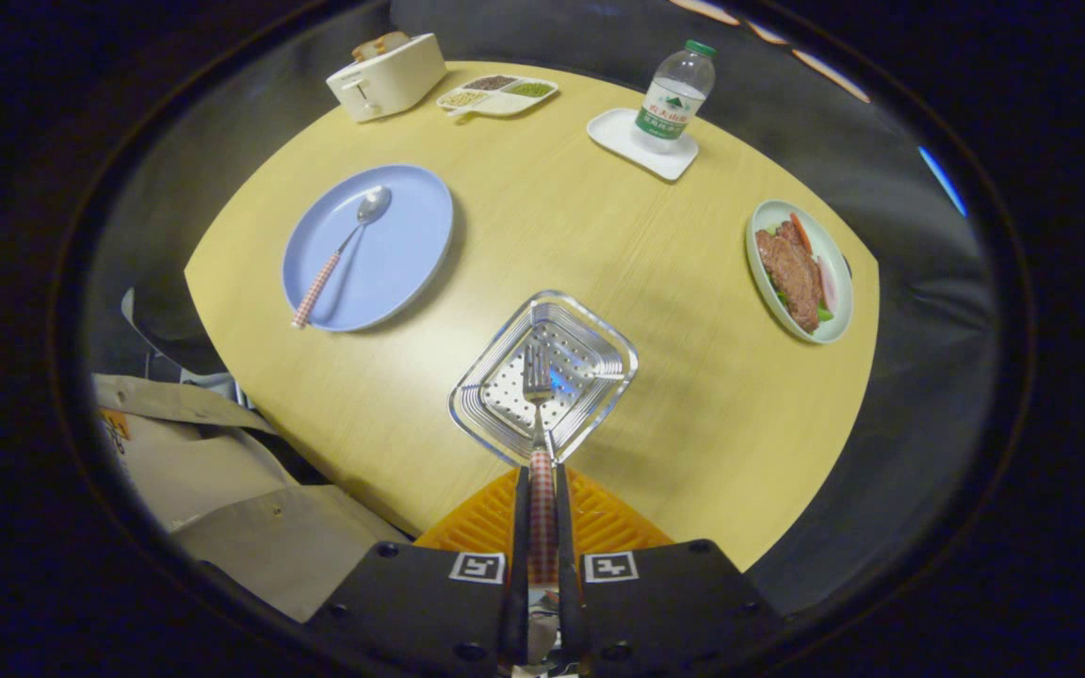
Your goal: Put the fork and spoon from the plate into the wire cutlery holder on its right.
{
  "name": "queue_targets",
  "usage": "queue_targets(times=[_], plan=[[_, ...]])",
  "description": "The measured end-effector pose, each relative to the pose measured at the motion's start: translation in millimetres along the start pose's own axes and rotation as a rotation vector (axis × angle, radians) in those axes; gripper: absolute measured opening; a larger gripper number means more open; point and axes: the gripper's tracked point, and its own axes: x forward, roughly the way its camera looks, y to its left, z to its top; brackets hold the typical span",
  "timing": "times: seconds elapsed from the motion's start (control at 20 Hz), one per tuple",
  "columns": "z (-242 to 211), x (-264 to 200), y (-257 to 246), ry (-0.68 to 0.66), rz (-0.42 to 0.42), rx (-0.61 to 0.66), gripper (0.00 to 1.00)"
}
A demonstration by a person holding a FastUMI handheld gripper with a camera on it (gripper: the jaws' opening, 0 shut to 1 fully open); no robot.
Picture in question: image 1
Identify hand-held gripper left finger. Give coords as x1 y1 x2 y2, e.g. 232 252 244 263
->
307 466 531 678

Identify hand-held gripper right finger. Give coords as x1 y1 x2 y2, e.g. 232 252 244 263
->
555 463 784 678

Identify fork with checkered handle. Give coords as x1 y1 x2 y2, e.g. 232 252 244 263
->
522 341 558 585

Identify spoon with checkered handle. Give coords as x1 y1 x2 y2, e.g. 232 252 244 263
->
291 185 393 331

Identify plain beige cardboard box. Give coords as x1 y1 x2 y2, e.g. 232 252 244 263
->
170 485 412 622

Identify square perforated metal tray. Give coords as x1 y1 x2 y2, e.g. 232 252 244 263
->
448 290 640 467

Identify white plate with green rim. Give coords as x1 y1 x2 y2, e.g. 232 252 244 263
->
746 199 854 345

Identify cooked meat slices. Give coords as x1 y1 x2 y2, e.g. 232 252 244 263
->
755 221 824 332

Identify blue round plate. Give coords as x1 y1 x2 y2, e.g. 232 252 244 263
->
282 165 455 332

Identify dark object with white rim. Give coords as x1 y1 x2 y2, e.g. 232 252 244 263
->
121 282 242 401

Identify black backdrop cloth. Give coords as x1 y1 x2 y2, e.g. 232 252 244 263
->
81 0 1005 613

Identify white rectangular coaster tray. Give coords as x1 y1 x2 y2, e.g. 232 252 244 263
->
587 107 700 182

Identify clear water bottle green cap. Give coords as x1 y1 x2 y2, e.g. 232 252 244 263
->
632 40 718 154

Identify white divided dish with grains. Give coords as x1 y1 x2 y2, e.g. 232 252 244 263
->
436 74 559 119

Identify white toaster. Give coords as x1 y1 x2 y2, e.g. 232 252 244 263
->
326 33 447 123

